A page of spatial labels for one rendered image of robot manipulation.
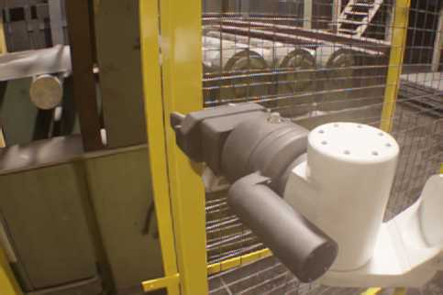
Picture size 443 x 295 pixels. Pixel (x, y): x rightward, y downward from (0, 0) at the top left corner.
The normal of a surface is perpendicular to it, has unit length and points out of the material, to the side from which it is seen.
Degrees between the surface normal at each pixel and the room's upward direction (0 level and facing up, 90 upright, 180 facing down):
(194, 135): 90
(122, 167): 90
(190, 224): 90
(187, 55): 90
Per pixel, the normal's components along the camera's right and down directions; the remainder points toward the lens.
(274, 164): -0.14, -0.07
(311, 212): -0.88, 0.23
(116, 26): 0.42, 0.37
